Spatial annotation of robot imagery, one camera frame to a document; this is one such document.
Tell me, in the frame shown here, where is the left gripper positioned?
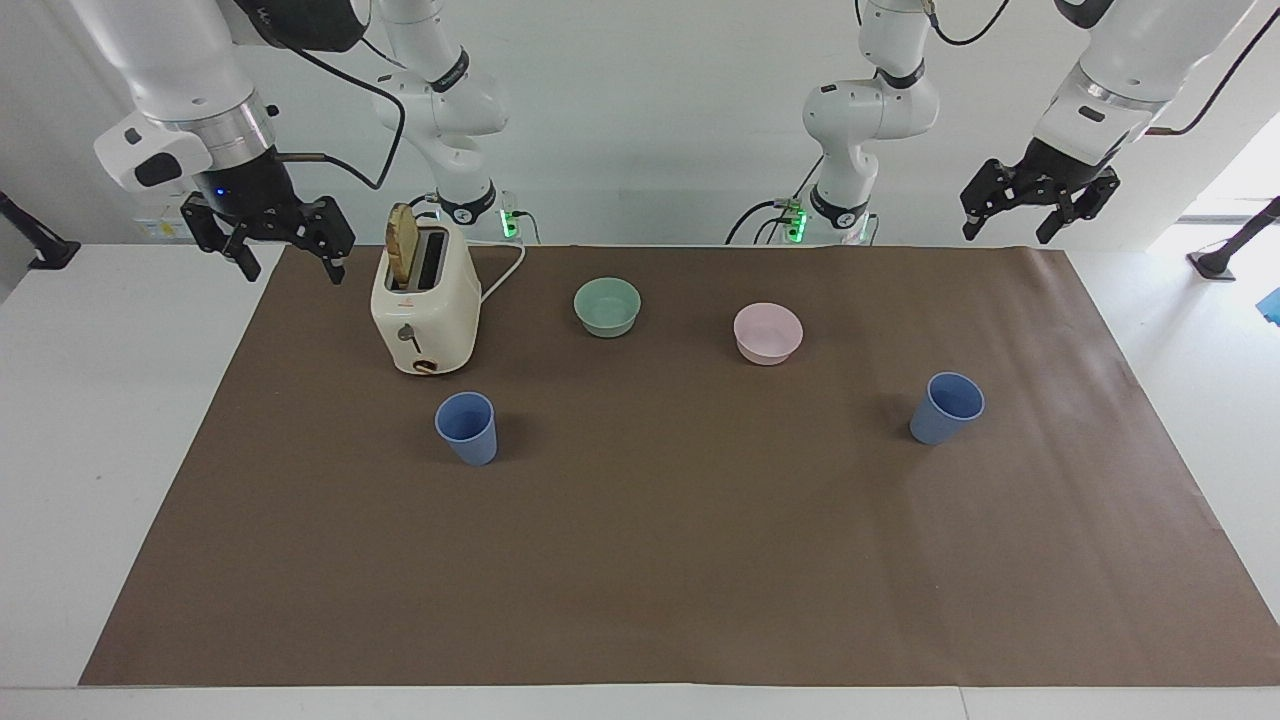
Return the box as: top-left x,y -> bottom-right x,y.
960,137 -> 1120,246

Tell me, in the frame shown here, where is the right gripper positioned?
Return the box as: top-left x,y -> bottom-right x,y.
181,148 -> 357,287

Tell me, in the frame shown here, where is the toast slice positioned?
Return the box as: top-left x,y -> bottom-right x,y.
386,203 -> 418,292

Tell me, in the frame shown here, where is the cream toaster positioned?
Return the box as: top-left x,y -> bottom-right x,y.
370,218 -> 483,377

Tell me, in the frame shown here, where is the black stand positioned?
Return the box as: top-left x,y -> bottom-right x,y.
1187,195 -> 1280,282
0,190 -> 82,271

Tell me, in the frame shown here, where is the blue cup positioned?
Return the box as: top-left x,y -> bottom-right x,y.
909,372 -> 986,446
434,391 -> 498,467

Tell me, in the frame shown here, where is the pink bowl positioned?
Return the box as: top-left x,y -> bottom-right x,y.
733,303 -> 804,366

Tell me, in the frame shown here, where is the green bowl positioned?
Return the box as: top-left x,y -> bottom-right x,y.
573,277 -> 642,339

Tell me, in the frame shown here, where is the white toaster cable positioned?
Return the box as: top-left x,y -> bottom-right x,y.
468,238 -> 528,307

